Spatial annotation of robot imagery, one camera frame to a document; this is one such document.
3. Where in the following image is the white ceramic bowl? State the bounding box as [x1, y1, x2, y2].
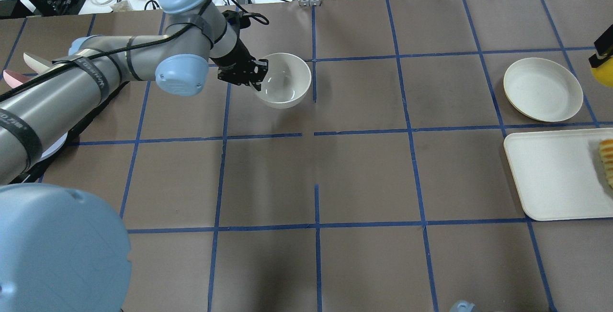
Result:
[251, 53, 312, 109]

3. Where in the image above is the yellow lemon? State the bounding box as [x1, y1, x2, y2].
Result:
[589, 53, 613, 88]

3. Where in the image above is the round white plate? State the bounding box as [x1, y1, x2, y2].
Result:
[503, 57, 584, 123]

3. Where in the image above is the rectangular white tray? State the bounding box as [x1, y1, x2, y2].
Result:
[503, 128, 613, 221]

